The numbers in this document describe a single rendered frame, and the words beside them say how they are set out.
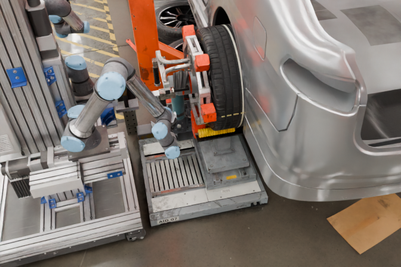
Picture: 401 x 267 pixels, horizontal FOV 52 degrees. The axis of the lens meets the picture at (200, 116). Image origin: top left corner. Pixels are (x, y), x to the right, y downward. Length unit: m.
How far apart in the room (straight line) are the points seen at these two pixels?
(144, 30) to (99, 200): 1.18
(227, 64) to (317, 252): 1.34
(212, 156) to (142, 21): 1.06
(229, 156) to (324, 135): 1.41
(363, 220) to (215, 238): 1.01
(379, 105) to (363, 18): 0.73
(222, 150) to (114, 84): 1.39
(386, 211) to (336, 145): 1.52
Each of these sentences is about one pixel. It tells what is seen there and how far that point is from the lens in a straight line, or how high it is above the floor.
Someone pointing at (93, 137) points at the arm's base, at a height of 0.88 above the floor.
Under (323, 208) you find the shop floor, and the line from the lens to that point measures 3.04.
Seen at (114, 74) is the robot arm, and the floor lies 1.38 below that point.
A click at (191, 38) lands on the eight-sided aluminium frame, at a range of 2.52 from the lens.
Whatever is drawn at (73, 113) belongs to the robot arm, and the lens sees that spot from 2.18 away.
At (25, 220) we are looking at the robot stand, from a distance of 2.91.
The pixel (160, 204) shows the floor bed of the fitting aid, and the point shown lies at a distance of 2.90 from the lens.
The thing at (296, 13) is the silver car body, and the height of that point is 1.66.
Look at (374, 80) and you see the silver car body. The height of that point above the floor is 0.93.
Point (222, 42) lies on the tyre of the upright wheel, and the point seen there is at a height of 1.16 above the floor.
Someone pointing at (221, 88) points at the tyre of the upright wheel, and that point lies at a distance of 2.30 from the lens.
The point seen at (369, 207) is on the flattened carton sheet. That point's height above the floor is 0.01.
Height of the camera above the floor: 2.38
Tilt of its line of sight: 41 degrees down
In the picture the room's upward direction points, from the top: 3 degrees counter-clockwise
